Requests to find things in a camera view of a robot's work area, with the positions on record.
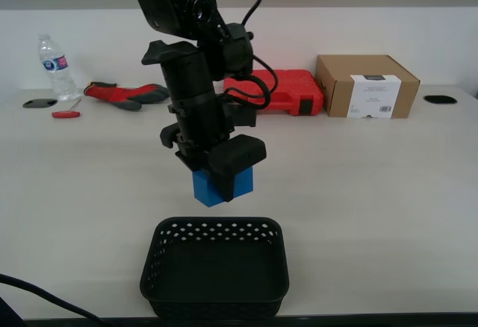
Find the red plastic tool case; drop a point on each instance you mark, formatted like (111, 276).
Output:
(295, 88)

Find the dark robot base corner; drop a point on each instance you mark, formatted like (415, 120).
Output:
(7, 314)

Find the red and grey work glove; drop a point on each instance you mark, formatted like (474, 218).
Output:
(123, 95)

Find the black plastic mesh basket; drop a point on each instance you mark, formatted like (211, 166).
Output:
(216, 267)

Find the brown cardboard box white label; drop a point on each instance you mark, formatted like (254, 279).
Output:
(366, 88)

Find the clear plastic water bottle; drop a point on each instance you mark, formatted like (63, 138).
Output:
(59, 77)

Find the large blue foam block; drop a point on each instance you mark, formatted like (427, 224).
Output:
(203, 190)

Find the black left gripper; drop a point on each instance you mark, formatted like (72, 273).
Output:
(201, 125)

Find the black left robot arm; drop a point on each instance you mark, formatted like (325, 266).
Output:
(168, 2)

